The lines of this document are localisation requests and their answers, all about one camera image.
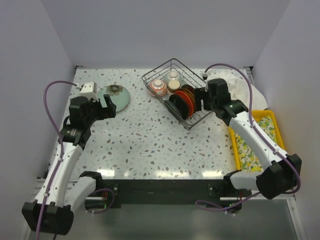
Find white towel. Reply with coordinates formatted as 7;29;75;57
208;69;268;110

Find cream brown cup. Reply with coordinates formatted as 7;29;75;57
167;80;181;96

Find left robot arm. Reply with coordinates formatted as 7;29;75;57
21;94;116;239

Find white orange patterned bowl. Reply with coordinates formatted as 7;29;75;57
148;79;168;97

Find yellow patterned plate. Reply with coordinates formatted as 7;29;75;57
181;84;201;111

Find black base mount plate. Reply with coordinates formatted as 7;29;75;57
96;179;252;209

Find red floral plate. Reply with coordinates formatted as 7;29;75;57
180;88;196;113

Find lemon print cloth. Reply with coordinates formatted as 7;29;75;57
234;115;277;172

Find aluminium frame rail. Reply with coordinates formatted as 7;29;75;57
18;178;45;240

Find pale green ribbed cup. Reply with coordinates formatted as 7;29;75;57
163;70;183;85

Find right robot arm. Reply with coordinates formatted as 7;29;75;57
194;78;302;200

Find yellow plastic tray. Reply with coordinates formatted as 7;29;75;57
228;110;285;170

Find black wire dish rack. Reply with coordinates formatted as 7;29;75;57
142;58;211;130

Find green floral plate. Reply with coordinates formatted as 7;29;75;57
97;84;130;113

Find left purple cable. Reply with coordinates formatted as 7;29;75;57
34;80;81;238

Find dark blue plate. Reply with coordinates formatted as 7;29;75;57
164;99;182;118

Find orange plate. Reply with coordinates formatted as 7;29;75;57
174;90;194;117

